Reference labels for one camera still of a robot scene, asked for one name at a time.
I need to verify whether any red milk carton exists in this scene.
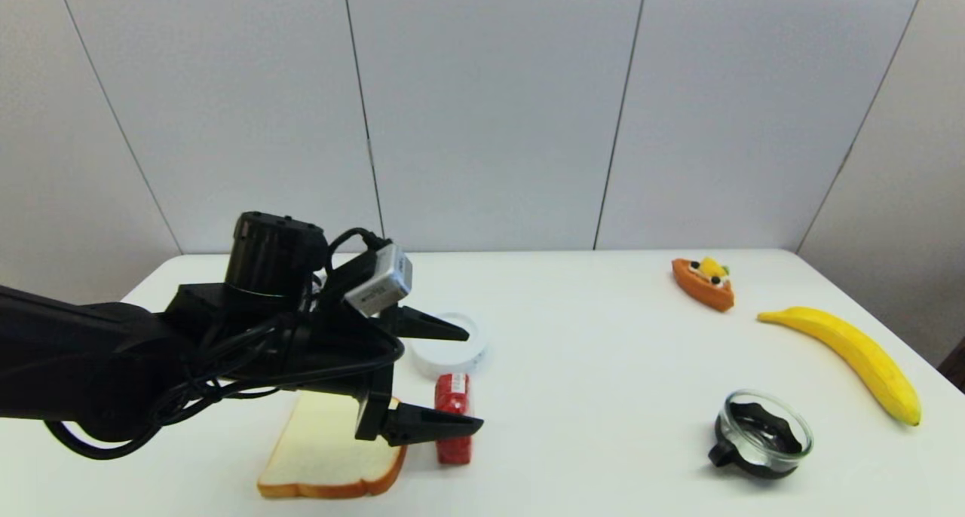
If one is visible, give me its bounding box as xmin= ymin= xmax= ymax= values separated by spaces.
xmin=434 ymin=372 xmax=473 ymax=466

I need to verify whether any yellow banana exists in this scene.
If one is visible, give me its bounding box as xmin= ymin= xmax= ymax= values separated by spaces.
xmin=758 ymin=307 xmax=924 ymax=427

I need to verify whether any orange fruit tart slice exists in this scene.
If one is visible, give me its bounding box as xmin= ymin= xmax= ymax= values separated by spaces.
xmin=672 ymin=257 xmax=736 ymax=313

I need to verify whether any white round tape dispenser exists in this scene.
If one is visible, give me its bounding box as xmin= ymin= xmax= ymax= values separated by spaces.
xmin=407 ymin=312 xmax=489 ymax=378

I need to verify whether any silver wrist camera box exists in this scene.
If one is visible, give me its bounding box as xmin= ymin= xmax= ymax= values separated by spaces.
xmin=345 ymin=244 xmax=414 ymax=318

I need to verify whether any slice of white bread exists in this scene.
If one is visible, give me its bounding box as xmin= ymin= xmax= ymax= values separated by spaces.
xmin=256 ymin=391 xmax=409 ymax=500

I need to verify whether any dark brown object behind table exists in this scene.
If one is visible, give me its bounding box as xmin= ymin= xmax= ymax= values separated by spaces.
xmin=939 ymin=338 xmax=965 ymax=394

